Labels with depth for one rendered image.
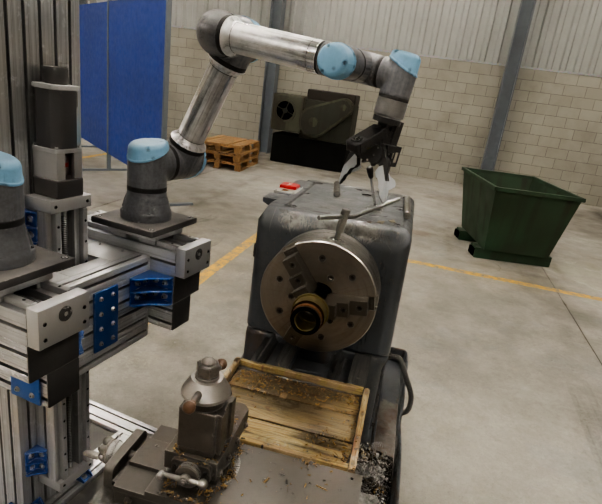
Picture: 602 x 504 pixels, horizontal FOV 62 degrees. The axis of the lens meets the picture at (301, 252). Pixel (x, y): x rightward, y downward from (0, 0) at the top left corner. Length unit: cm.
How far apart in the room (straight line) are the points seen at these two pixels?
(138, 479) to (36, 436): 89
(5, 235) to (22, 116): 35
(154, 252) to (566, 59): 1044
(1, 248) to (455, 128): 1041
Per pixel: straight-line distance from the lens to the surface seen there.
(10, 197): 120
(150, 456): 97
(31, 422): 176
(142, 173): 153
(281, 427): 118
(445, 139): 1117
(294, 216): 146
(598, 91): 1152
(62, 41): 151
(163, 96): 603
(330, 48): 117
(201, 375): 82
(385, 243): 142
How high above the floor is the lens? 161
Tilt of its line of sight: 19 degrees down
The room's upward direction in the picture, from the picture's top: 8 degrees clockwise
